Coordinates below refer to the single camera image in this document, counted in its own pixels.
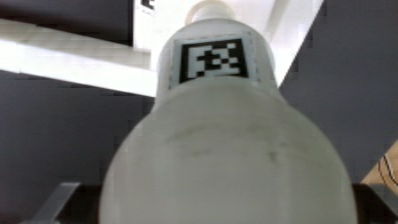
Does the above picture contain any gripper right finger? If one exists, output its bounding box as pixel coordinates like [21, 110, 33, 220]
[369, 184, 398, 217]

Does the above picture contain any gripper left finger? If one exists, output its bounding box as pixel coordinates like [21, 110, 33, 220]
[19, 182, 79, 224]

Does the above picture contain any white lamp bulb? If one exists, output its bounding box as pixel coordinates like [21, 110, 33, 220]
[99, 0, 356, 224]

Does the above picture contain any white lamp base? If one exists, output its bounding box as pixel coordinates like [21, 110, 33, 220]
[131, 0, 326, 88]

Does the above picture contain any white front wall bar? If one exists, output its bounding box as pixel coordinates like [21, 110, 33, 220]
[0, 19, 156, 97]

